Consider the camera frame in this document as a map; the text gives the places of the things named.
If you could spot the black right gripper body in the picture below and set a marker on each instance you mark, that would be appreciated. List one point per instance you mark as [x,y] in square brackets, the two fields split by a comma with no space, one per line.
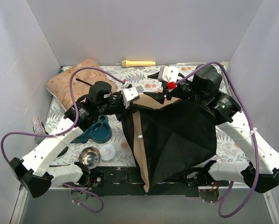
[165,91]

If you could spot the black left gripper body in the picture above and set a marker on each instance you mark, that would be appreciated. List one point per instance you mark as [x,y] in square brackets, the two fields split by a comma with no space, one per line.
[120,107]

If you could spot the black tent pole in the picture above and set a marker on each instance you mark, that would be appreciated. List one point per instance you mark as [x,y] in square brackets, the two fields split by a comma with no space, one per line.
[84,82]

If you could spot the peach patterned pillow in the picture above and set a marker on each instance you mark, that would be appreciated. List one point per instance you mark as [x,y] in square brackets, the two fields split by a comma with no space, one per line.
[78,81]

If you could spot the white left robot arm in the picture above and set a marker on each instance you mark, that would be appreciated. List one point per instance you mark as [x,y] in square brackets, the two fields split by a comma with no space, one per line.
[34,170]

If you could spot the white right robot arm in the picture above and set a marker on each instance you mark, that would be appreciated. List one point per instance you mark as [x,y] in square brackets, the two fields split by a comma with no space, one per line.
[261,170]

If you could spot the teal double pet feeder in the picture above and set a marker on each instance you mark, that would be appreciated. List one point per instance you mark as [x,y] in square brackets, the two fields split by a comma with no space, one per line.
[99,132]

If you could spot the floral table mat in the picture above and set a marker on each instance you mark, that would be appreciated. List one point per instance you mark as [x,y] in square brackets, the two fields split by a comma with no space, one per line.
[227,149]

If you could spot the clear plastic lid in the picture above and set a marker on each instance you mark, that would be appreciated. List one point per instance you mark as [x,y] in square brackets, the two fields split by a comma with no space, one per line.
[107,152]

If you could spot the stainless steel bowl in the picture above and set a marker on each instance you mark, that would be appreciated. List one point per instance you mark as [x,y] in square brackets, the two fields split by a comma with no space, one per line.
[90,157]

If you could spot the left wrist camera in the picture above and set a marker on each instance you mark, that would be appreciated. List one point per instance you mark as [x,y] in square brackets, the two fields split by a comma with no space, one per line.
[129,93]

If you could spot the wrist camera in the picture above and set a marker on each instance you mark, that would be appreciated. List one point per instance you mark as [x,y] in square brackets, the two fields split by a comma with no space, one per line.
[129,93]
[168,74]

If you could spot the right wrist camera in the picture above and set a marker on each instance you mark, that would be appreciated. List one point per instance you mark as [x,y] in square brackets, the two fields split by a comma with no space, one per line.
[168,74]

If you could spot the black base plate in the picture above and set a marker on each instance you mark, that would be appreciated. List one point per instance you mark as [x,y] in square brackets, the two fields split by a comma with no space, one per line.
[123,181]

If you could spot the aluminium frame rail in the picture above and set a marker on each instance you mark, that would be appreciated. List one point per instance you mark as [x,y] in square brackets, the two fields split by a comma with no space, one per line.
[69,206]

